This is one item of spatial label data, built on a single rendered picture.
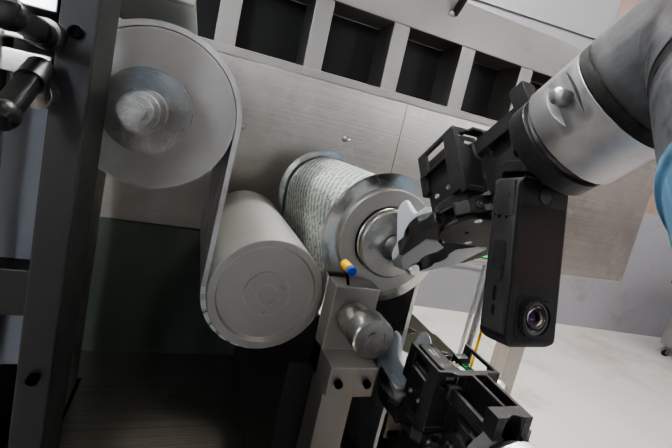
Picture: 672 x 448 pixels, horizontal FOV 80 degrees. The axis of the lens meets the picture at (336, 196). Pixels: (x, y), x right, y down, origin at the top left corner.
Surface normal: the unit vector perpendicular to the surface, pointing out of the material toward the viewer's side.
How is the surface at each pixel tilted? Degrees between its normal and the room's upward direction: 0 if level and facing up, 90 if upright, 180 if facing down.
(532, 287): 78
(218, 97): 90
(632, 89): 112
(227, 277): 90
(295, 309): 90
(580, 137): 120
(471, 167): 50
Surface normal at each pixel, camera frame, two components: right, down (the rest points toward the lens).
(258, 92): 0.31, 0.21
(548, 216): 0.35, 0.00
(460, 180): -0.92, -0.16
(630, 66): -0.89, 0.06
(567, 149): -0.67, 0.45
